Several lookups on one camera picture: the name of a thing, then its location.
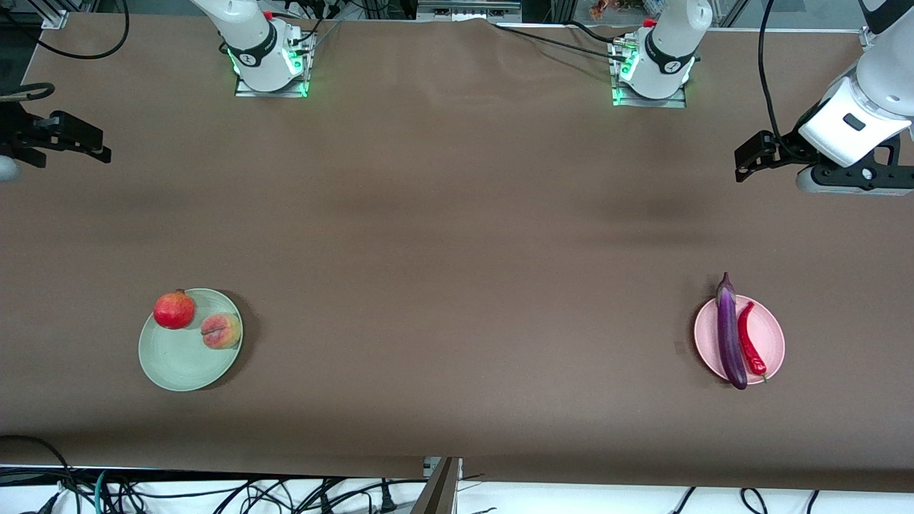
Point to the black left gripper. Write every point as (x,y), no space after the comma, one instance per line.
(786,148)

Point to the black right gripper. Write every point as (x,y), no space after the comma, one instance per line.
(20,133)

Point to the purple eggplant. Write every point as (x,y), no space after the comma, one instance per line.
(728,335)

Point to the red chili pepper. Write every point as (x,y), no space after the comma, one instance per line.
(748,343)

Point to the red pomegranate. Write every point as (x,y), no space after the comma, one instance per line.
(174,310)

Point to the yellow pink peach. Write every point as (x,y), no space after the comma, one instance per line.
(221,332)

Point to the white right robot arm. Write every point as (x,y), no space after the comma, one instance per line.
(253,36)

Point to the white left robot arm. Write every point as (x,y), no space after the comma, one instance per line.
(885,93)

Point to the pink plate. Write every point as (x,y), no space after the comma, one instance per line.
(771,335)

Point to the colourful background object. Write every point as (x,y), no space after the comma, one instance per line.
(614,8)

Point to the light green plate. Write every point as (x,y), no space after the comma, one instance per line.
(178,364)

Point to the grey metal rack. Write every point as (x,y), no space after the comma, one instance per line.
(468,8)

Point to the brown table cloth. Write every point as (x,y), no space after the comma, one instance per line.
(428,400)

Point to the black power plug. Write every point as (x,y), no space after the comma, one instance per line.
(387,500)

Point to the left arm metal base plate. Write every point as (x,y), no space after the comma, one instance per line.
(678,103)

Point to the aluminium frame corner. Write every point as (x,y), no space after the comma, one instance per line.
(54,18)

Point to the aluminium profile post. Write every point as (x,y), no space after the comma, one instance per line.
(437,492)

